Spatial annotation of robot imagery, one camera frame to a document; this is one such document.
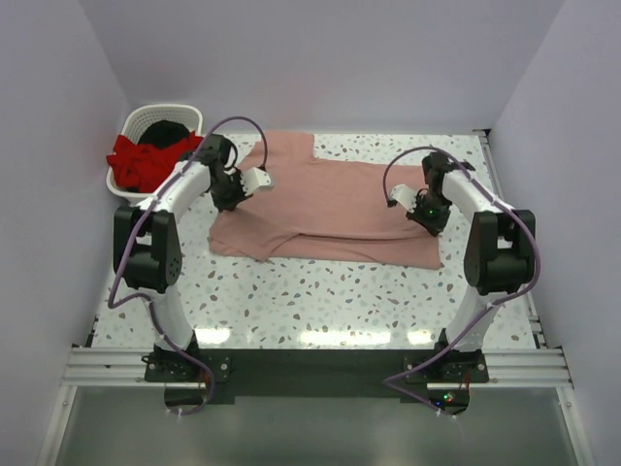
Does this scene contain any pink t shirt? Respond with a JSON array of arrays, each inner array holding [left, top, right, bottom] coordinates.
[[209, 131, 441, 270]]

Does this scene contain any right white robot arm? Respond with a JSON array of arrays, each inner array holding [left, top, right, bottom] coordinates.
[[408, 150, 539, 352]]

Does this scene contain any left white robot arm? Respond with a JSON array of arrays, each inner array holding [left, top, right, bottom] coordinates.
[[108, 134, 271, 362]]

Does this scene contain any black t shirt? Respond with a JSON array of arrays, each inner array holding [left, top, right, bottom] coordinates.
[[138, 119, 190, 150]]

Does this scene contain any red t shirt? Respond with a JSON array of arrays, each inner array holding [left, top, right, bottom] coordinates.
[[107, 132, 203, 193]]

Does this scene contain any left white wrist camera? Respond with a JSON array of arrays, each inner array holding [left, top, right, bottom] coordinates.
[[241, 167, 274, 197]]

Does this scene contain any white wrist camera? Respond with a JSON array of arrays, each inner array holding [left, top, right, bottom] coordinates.
[[387, 184, 417, 213], [241, 167, 274, 197]]

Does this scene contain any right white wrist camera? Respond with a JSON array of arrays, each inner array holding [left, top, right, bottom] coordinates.
[[387, 184, 417, 213]]

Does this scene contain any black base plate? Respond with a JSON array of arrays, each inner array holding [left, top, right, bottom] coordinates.
[[142, 349, 490, 414]]

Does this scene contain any aluminium frame rail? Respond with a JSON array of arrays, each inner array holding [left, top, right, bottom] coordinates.
[[41, 348, 579, 465]]

